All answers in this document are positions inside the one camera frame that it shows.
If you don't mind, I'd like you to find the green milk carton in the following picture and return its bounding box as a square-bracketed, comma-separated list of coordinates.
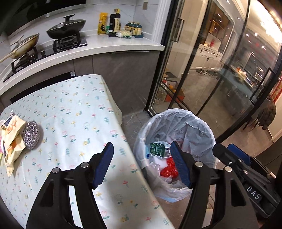
[150, 141, 171, 158]

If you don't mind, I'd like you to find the yellow orange snack bag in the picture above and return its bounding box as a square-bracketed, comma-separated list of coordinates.
[1, 112, 27, 177]

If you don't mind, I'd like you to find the trash bin with liner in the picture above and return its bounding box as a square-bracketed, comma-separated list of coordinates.
[133, 108, 218, 203]

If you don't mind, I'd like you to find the white kitchen countertop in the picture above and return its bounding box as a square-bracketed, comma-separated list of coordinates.
[1, 35, 164, 94]

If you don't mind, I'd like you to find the red plastic bag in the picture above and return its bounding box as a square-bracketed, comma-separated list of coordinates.
[160, 157, 179, 179]

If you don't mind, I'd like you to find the floral tablecloth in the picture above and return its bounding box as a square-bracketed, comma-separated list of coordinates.
[1, 74, 173, 228]

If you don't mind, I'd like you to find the cardboard box of oranges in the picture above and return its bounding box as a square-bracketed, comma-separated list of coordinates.
[163, 80, 185, 103]

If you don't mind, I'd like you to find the steel wool scrubber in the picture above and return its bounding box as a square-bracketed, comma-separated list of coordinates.
[22, 121, 40, 150]

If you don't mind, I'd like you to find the black framed glass door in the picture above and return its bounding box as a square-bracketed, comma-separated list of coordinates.
[147, 1, 281, 143]

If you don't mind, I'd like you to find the black gas stove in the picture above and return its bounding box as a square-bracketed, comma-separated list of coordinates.
[3, 33, 87, 82]

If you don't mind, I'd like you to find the blue lidded condiment jar set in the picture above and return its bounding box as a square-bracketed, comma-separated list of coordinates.
[124, 21, 143, 38]

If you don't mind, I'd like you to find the yellow seasoning packet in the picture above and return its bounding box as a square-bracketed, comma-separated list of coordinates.
[97, 12, 108, 35]

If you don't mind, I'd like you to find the dark soy sauce bottle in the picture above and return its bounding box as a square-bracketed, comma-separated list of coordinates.
[108, 9, 121, 37]

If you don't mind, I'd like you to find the black wok with lid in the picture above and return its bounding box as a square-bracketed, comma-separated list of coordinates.
[46, 14, 86, 40]

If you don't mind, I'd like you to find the beige frying pan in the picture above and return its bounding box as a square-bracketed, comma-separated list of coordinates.
[1, 33, 40, 63]

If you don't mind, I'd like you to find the black range hood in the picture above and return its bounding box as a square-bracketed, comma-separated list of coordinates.
[1, 0, 86, 36]

